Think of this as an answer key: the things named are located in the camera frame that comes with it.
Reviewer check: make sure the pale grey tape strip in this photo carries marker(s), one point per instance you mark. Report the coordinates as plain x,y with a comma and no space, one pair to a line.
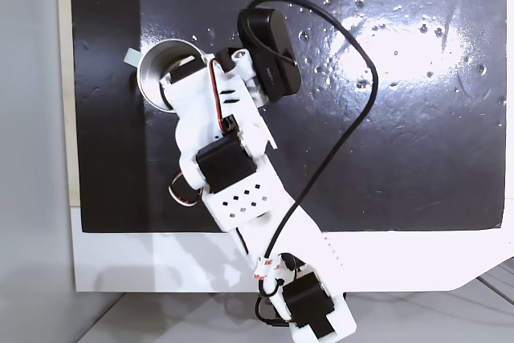
133,58

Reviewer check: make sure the black table mat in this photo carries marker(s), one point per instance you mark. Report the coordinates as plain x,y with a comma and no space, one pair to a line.
361,158

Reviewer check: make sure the steel cup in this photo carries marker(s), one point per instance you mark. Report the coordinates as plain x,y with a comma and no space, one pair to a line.
154,66

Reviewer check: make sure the black oval camera box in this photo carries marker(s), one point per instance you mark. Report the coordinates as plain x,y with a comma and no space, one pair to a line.
273,58

